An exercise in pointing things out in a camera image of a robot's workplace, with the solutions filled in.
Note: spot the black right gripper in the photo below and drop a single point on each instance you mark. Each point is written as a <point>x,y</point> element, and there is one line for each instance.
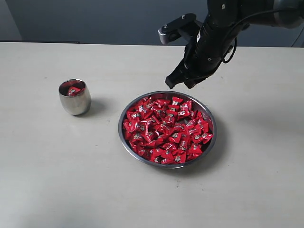
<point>205,56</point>

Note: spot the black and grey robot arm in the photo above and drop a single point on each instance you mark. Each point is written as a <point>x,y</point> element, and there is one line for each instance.
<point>287,14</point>

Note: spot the round stainless steel plate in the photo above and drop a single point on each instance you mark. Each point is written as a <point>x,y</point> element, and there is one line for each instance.
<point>128,145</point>

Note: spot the pile of red wrapped candies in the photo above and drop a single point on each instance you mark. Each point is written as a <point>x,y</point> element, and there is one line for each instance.
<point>166,133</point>

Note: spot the stainless steel cup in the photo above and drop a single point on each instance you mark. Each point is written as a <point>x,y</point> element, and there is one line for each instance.
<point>76,105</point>

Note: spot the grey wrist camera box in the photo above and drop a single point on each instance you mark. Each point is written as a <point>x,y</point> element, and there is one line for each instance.
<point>187,26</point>

